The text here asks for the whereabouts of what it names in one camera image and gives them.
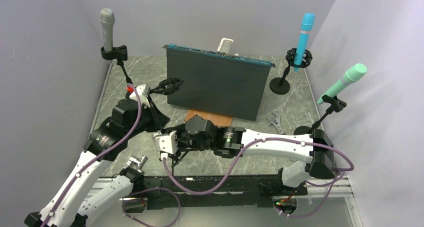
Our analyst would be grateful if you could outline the blue microphone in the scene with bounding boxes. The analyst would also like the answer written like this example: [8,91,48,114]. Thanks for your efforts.
[293,12,315,65]

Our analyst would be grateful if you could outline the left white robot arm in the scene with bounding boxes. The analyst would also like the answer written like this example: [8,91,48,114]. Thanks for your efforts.
[24,98,170,227]

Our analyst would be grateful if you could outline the adjustable wrench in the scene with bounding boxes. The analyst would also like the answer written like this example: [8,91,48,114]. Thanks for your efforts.
[266,111,285,135]

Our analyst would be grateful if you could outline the white object behind panel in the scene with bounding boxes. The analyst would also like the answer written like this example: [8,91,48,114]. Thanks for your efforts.
[217,37,234,54]

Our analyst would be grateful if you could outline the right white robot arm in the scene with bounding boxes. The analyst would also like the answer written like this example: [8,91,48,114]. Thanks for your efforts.
[174,115,336,195]

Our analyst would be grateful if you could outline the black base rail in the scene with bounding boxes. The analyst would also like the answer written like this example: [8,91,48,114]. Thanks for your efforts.
[143,174,296,210]

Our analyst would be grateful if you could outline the chrome metal faucet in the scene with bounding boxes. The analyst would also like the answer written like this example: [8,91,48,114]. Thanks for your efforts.
[124,155,148,173]

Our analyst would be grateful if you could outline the dark grey upright panel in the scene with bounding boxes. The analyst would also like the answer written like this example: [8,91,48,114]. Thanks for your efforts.
[164,44,276,121]

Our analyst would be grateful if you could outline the mint green microphone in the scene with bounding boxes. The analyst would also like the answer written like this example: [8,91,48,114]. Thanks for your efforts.
[317,63,368,105]

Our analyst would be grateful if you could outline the black round-base clip stand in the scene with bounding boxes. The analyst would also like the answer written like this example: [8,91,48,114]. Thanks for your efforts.
[100,45,133,84]

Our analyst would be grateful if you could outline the black clip stand right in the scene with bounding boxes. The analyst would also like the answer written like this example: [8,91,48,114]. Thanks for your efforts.
[293,94,347,135]

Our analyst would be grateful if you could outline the black tripod shock-mount stand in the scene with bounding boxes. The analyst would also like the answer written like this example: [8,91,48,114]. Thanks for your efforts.
[149,77,184,175]

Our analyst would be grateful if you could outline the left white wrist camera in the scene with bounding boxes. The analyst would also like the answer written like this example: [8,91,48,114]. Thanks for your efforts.
[126,84,151,107]

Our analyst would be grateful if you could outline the wooden board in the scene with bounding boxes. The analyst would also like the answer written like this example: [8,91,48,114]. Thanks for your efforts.
[184,109,233,127]

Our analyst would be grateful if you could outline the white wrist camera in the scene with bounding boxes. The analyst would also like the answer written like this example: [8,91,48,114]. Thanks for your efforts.
[152,130,178,161]
[126,84,151,107]

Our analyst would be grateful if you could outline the grey microphone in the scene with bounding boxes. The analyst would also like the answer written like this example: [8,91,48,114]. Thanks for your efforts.
[99,8,115,52]

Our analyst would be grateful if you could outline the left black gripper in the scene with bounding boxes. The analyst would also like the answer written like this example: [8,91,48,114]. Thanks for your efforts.
[125,101,171,140]

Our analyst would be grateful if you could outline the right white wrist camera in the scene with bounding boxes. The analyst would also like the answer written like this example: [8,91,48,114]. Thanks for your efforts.
[152,130,178,161]

